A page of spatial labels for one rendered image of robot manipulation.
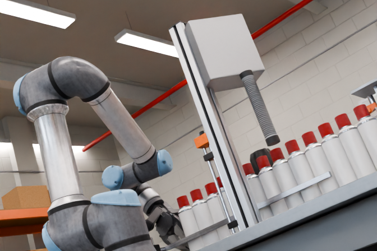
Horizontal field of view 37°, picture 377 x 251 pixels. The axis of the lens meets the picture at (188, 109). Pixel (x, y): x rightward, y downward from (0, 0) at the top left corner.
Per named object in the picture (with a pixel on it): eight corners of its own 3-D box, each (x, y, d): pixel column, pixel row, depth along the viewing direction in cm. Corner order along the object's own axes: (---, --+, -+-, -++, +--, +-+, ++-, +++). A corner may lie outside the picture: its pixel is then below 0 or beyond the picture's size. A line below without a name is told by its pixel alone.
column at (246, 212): (273, 249, 138) (189, 23, 161) (264, 251, 135) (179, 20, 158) (258, 255, 141) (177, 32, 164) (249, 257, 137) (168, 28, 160)
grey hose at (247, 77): (283, 140, 144) (254, 70, 151) (276, 140, 141) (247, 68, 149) (271, 146, 146) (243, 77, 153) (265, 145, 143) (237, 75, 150)
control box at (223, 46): (266, 69, 154) (242, 12, 160) (210, 79, 147) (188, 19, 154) (252, 87, 162) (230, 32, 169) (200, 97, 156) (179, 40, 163)
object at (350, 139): (387, 186, 137) (353, 112, 144) (380, 186, 133) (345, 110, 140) (368, 194, 140) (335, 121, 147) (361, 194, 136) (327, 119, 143)
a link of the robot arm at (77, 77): (88, 35, 155) (175, 156, 179) (56, 52, 159) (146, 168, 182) (80, 56, 146) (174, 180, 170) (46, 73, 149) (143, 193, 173)
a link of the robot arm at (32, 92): (92, 248, 135) (47, 53, 153) (44, 267, 140) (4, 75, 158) (118, 247, 146) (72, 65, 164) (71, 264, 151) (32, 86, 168)
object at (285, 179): (315, 216, 148) (286, 145, 155) (307, 217, 144) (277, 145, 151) (299, 223, 151) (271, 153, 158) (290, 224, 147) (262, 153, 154)
